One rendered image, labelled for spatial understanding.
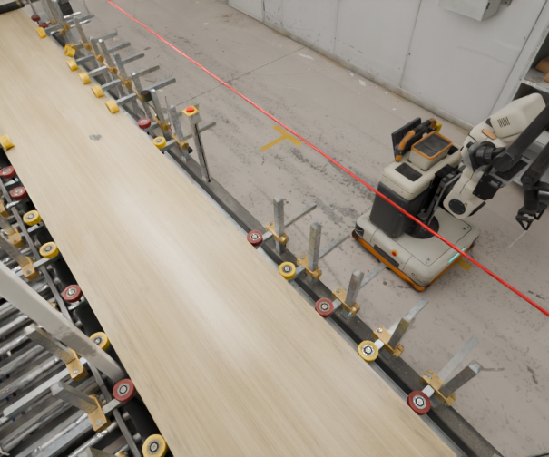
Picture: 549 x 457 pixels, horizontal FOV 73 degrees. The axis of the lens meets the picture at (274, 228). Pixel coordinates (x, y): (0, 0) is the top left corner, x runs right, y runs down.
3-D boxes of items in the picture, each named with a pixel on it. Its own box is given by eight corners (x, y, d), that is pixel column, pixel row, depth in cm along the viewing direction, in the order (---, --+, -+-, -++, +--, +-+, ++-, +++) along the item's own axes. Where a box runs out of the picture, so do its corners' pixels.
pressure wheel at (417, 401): (426, 409, 144) (436, 402, 135) (414, 424, 141) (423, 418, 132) (409, 393, 148) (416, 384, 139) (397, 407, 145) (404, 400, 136)
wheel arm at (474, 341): (469, 338, 160) (474, 335, 157) (476, 344, 159) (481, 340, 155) (405, 408, 144) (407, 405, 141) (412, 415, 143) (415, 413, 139)
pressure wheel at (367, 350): (371, 371, 154) (377, 362, 145) (352, 364, 155) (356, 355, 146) (375, 353, 158) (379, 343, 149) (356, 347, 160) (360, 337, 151)
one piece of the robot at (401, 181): (362, 229, 277) (385, 140, 211) (409, 194, 296) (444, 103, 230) (397, 258, 260) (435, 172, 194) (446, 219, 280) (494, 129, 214)
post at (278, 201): (280, 251, 209) (279, 193, 171) (285, 255, 207) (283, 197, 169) (276, 255, 208) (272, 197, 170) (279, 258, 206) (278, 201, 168)
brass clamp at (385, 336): (379, 328, 166) (381, 324, 162) (403, 351, 159) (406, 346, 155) (369, 336, 164) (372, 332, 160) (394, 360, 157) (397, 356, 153)
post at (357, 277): (344, 316, 187) (357, 266, 149) (349, 321, 185) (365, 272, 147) (339, 320, 185) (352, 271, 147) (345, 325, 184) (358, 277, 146)
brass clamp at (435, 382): (426, 371, 153) (430, 367, 149) (455, 398, 146) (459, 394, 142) (417, 381, 150) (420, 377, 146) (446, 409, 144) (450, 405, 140)
